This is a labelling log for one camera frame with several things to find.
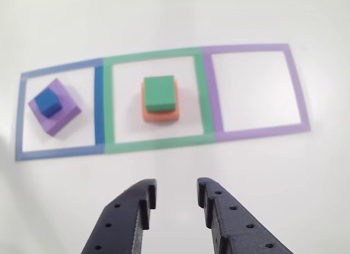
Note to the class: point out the orange cube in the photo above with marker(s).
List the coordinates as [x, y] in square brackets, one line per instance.
[161, 117]

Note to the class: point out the large purple cube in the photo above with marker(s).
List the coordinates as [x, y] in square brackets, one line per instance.
[67, 106]

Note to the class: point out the green cube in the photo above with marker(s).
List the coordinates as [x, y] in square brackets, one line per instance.
[160, 93]

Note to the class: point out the small blue cube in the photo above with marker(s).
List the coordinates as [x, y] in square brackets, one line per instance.
[47, 103]

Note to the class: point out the green square frame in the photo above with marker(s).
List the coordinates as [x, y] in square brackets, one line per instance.
[108, 106]

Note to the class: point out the blue square frame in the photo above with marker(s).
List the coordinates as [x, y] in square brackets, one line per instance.
[99, 106]

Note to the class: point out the purple square frame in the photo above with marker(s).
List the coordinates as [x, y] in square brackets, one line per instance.
[212, 95]

